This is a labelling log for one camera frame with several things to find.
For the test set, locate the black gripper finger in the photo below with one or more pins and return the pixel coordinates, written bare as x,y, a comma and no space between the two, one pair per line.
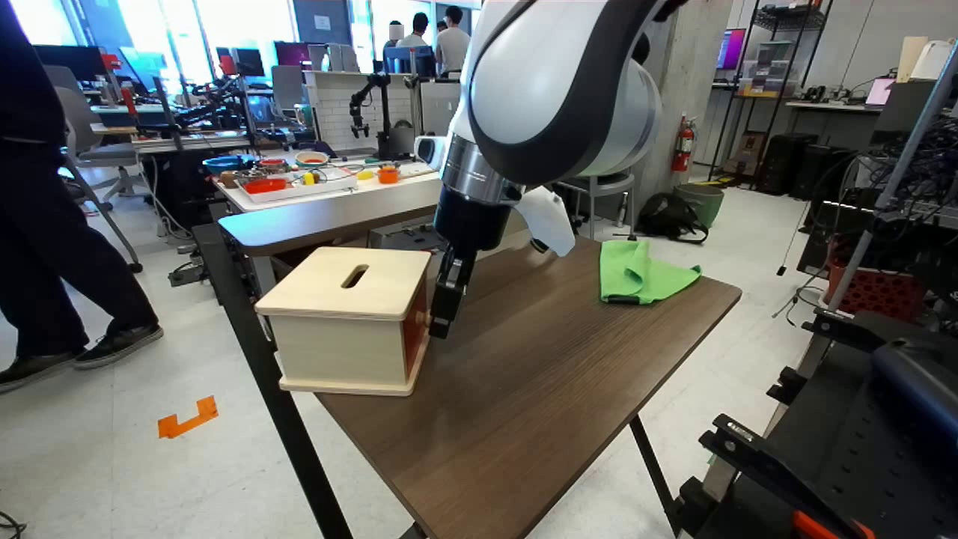
444,300
465,273

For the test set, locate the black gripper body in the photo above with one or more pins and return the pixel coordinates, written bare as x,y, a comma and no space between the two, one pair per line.
475,222

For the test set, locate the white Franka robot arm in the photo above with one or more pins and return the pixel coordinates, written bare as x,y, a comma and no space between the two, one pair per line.
559,90

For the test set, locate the small black robot arm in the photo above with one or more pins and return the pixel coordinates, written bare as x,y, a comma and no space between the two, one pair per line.
385,131

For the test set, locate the orange cup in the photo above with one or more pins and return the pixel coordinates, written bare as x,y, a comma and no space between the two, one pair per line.
387,174

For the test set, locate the cream wooden slot box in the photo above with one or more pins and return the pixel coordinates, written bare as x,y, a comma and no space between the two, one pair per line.
330,339

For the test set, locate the grey plastic chair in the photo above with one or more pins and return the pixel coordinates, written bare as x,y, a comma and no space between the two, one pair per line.
602,197

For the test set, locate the white table with toys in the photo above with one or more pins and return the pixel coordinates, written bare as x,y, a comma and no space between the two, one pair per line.
318,188

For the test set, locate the green cloth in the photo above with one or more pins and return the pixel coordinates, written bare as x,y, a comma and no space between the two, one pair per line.
634,273

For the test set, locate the person in white shirt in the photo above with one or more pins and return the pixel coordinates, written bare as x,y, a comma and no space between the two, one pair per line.
453,45

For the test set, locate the black backpack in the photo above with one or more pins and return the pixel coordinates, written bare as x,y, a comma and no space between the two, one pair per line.
670,216

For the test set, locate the red tray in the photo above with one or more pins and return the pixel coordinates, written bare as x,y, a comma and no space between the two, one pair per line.
268,183

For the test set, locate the red fire extinguisher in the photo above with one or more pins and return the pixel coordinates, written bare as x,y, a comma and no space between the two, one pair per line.
685,146

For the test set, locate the green floor mat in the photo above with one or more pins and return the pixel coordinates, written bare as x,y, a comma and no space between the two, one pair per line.
707,198

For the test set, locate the black shelving rack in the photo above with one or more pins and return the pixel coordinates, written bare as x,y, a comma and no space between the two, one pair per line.
789,90

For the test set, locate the grey office swivel chair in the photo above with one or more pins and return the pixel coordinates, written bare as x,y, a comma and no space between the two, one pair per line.
84,131

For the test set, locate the red perforated crate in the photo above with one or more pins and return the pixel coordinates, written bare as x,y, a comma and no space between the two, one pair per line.
878,294

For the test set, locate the person in black clothes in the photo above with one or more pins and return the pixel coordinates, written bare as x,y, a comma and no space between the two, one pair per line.
41,221

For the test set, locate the grey metal pole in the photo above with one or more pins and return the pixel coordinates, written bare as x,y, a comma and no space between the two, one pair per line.
888,183

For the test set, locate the black robot cart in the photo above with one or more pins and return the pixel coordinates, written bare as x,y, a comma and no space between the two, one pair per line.
888,438

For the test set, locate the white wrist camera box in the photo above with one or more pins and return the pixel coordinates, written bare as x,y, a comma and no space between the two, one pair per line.
550,221

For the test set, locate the dark wood black-frame table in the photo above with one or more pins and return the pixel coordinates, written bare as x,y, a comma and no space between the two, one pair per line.
520,391

